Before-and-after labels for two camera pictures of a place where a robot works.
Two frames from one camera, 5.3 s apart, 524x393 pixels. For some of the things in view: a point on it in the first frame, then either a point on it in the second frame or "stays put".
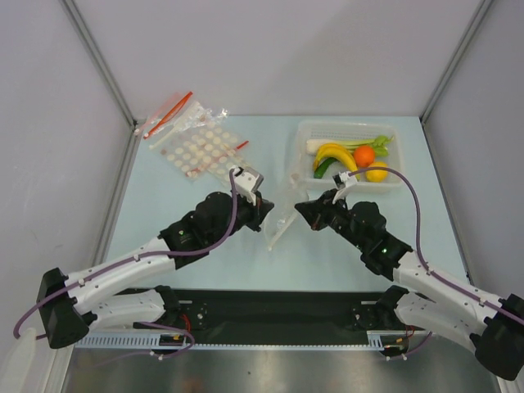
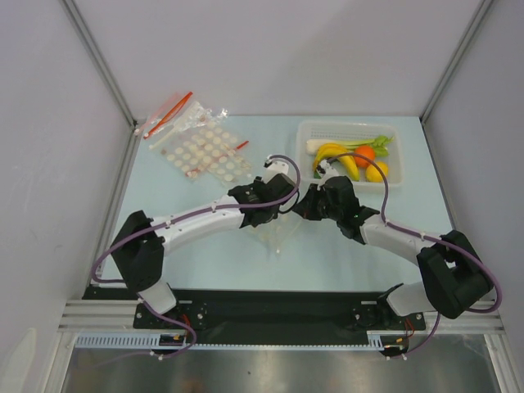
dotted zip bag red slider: x=197 y=144 stays put
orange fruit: x=363 y=155 stays put
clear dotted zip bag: x=295 y=193 to x=277 y=233
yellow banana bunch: x=332 y=150 stays put
